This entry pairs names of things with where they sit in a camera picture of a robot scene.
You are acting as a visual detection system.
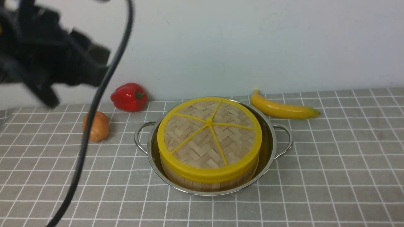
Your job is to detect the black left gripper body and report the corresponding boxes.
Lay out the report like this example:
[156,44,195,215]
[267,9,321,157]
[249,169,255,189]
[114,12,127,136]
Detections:
[0,0,73,85]

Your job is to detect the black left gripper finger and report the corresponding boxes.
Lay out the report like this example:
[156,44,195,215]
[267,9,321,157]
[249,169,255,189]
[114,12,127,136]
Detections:
[21,76,60,109]

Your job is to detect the yellow woven steamer lid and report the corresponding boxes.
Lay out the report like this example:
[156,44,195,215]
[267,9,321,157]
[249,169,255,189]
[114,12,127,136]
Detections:
[156,97,263,168]

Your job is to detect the yellow bamboo steamer basket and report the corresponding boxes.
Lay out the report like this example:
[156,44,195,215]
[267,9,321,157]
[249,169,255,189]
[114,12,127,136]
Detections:
[160,155,260,193]

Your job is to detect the stainless steel pot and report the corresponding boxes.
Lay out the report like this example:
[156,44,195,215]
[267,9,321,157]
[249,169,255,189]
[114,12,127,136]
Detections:
[134,97,294,196]

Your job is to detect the brown potato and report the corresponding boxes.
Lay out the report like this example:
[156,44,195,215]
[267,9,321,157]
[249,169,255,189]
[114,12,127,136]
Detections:
[89,111,109,142]

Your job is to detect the red bell pepper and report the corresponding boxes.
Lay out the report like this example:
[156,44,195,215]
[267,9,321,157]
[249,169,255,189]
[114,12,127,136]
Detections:
[110,83,148,112]

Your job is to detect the yellow banana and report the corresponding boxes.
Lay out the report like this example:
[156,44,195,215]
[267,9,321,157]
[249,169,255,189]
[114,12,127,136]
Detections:
[250,90,321,119]

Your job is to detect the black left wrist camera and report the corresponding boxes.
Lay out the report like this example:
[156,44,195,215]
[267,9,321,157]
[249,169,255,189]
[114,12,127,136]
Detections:
[62,29,110,87]

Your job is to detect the black left camera cable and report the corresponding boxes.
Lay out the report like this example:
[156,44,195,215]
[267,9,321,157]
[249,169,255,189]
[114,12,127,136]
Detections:
[46,0,134,227]

